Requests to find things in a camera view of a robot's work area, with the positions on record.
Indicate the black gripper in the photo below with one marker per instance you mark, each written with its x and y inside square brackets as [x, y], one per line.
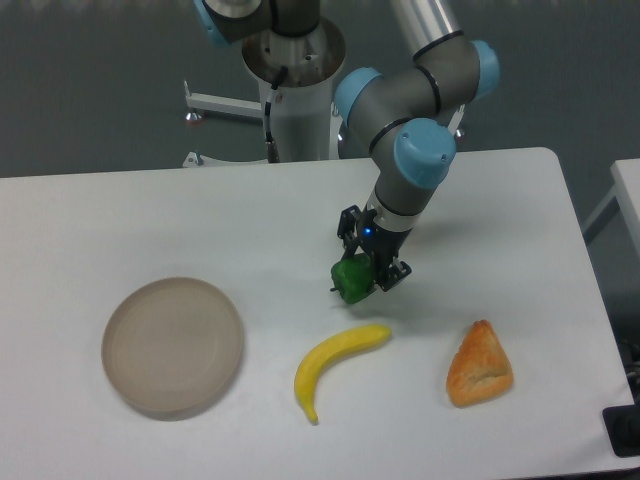
[356, 231]

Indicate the green toy pepper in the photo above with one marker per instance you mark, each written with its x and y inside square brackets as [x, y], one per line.
[353, 278]

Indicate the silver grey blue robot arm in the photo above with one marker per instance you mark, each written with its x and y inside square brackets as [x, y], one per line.
[401, 193]

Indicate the yellow toy banana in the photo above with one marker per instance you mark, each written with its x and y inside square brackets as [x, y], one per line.
[328, 353]

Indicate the orange toy pastry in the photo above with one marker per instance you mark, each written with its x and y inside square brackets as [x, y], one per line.
[480, 370]

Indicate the beige round plate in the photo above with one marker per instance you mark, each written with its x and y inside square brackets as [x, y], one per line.
[173, 348]

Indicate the white side table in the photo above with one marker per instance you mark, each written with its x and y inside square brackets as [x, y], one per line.
[622, 197]

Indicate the black device at table edge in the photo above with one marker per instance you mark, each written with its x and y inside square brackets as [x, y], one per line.
[622, 425]

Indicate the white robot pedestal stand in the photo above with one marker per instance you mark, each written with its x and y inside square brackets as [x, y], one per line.
[295, 55]

